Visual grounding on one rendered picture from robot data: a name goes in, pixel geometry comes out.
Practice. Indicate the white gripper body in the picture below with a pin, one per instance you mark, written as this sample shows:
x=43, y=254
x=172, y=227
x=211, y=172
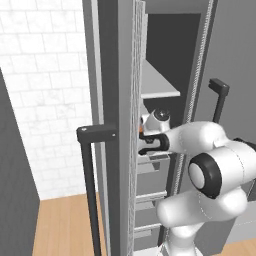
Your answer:
x=145, y=120

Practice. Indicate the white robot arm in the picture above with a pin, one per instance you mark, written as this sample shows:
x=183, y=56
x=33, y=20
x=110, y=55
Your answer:
x=206, y=146

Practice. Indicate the white freezer shelf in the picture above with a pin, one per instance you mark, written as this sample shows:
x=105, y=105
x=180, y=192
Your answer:
x=154, y=83

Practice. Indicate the grey freezer door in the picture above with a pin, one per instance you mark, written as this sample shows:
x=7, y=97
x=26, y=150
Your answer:
x=115, y=66

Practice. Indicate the grey fridge cabinet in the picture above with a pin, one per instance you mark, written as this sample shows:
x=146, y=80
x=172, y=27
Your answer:
x=173, y=43

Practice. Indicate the grey fridge door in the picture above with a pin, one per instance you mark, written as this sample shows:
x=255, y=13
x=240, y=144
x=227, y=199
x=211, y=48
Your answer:
x=233, y=50

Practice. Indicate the dark grey tall cabinet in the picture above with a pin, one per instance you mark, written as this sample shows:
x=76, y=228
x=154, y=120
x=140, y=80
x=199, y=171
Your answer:
x=15, y=173

